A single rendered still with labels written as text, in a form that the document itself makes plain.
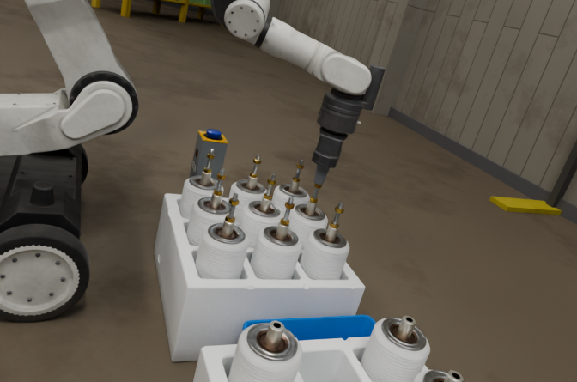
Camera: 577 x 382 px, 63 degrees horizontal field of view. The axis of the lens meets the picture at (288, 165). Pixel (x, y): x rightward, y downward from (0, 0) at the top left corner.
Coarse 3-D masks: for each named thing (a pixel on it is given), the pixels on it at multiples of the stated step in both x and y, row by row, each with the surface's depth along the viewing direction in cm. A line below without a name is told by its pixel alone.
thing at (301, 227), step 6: (294, 210) 113; (288, 216) 113; (294, 216) 111; (300, 216) 111; (294, 222) 111; (300, 222) 110; (306, 222) 110; (312, 222) 110; (318, 222) 110; (324, 222) 112; (288, 228) 113; (294, 228) 111; (300, 228) 110; (306, 228) 110; (312, 228) 110; (318, 228) 111; (300, 234) 111; (306, 234) 111; (306, 240) 111
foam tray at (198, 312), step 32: (160, 224) 121; (160, 256) 116; (192, 256) 99; (160, 288) 112; (192, 288) 87; (224, 288) 90; (256, 288) 92; (288, 288) 95; (320, 288) 98; (352, 288) 101; (192, 320) 90; (224, 320) 93; (192, 352) 93
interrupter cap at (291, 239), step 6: (264, 228) 100; (270, 228) 101; (276, 228) 101; (264, 234) 97; (270, 234) 98; (288, 234) 100; (294, 234) 101; (270, 240) 96; (276, 240) 96; (282, 240) 97; (288, 240) 98; (294, 240) 98
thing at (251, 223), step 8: (248, 208) 108; (248, 216) 106; (256, 216) 105; (280, 216) 108; (240, 224) 109; (248, 224) 106; (256, 224) 105; (264, 224) 105; (272, 224) 106; (248, 232) 106; (256, 232) 106
